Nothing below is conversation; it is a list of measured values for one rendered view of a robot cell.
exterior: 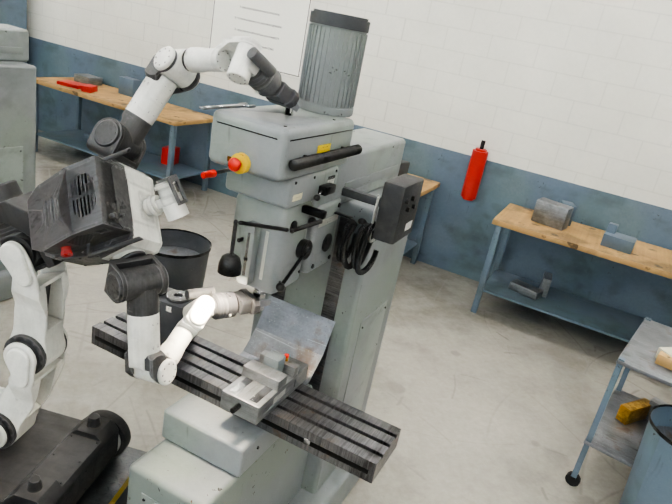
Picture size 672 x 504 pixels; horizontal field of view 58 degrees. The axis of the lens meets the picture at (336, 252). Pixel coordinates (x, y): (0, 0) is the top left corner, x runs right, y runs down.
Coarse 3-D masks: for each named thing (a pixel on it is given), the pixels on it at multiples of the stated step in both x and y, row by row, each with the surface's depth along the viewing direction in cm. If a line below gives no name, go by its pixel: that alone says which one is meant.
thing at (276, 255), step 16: (240, 208) 196; (256, 208) 194; (272, 208) 191; (288, 208) 191; (272, 224) 192; (288, 224) 193; (272, 240) 194; (288, 240) 197; (240, 256) 201; (272, 256) 196; (288, 256) 201; (256, 272) 200; (272, 272) 198; (256, 288) 203; (272, 288) 200
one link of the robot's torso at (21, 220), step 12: (12, 180) 184; (0, 192) 180; (12, 192) 182; (0, 204) 179; (12, 204) 178; (24, 204) 181; (0, 216) 180; (12, 216) 179; (24, 216) 179; (0, 228) 183; (12, 228) 182; (24, 228) 180; (48, 264) 183
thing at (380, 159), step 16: (352, 144) 233; (368, 144) 239; (384, 144) 248; (400, 144) 263; (352, 160) 220; (368, 160) 235; (384, 160) 251; (400, 160) 270; (352, 176) 225; (368, 176) 240; (384, 176) 257; (336, 192) 217
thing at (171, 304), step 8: (168, 288) 240; (160, 296) 232; (168, 296) 231; (176, 296) 235; (184, 296) 233; (160, 304) 230; (168, 304) 229; (176, 304) 229; (184, 304) 230; (160, 312) 231; (168, 312) 230; (176, 312) 228; (160, 320) 232; (168, 320) 231; (176, 320) 230; (160, 328) 233; (168, 328) 232; (160, 336) 234; (168, 336) 233; (160, 344) 236
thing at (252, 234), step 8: (248, 232) 193; (256, 232) 193; (248, 240) 193; (256, 240) 194; (248, 248) 194; (256, 248) 196; (248, 256) 195; (256, 256) 198; (248, 264) 196; (248, 272) 197; (240, 280) 199; (248, 280) 198
